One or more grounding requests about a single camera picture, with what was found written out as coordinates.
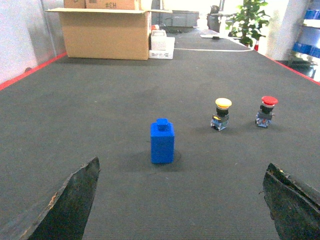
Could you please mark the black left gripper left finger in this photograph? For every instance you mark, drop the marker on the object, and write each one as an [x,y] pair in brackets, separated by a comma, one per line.
[66,215]

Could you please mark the large open cardboard box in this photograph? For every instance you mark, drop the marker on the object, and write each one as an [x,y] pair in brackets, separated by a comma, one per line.
[95,33]

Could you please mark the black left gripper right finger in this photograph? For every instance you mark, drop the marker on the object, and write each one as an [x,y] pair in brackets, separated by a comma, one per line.
[294,205]

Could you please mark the red white traffic cone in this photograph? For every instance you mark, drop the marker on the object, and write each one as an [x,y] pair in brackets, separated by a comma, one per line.
[256,46]

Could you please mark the grey crate far end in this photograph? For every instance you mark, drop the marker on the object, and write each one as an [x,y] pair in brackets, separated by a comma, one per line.
[176,18]

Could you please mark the green potted plant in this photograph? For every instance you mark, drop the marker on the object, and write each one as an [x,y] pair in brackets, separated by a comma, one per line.
[247,23]

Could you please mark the red mushroom push button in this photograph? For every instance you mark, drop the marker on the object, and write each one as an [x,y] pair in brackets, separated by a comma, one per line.
[265,114]

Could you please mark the white paper with black item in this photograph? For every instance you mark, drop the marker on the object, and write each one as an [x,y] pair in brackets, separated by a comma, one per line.
[212,36]

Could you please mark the white small boxes stack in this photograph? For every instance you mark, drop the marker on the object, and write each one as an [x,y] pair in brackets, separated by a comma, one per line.
[162,46]

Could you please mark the blue plastic block part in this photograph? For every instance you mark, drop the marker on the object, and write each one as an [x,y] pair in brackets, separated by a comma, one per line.
[162,141]

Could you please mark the yellow mushroom push button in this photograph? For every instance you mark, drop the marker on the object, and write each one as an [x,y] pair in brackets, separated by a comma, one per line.
[220,120]

